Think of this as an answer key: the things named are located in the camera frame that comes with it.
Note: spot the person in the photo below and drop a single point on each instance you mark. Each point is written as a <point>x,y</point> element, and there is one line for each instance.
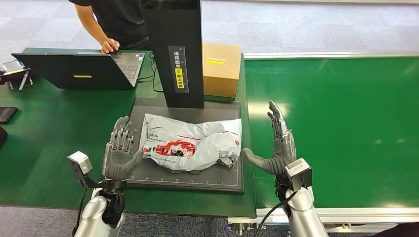
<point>124,23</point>

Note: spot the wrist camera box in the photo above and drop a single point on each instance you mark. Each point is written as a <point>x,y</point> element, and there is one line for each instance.
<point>80,163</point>
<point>299,173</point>

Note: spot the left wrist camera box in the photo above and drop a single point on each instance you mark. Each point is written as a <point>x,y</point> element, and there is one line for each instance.
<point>80,163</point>

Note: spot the dark open laptop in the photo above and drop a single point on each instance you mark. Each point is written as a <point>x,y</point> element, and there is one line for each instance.
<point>82,70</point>

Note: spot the black rounded object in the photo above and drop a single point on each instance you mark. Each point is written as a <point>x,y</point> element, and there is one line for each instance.
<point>2,137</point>

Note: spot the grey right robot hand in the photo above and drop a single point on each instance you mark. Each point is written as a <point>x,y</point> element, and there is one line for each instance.
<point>281,153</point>

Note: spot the phone on clear stand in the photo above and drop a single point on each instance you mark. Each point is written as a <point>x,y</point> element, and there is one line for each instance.
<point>14,75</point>

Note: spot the brown cardboard box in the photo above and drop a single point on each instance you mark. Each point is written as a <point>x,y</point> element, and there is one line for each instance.
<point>221,70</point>

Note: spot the green conveyor belt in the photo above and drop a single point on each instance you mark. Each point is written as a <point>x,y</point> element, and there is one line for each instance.
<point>343,114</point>

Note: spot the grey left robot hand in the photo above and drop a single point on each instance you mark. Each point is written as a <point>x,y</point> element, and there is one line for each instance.
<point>117,163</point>

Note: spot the black inbound scanning machine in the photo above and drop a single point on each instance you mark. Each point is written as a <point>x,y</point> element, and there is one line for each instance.
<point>176,65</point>

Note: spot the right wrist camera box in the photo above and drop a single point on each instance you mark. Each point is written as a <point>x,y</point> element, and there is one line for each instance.
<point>299,173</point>

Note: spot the person's hand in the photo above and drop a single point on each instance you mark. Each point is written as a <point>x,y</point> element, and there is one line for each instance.
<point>109,46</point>

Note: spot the white red-printed mailer package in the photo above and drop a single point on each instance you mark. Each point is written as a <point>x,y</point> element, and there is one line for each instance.
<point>196,144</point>

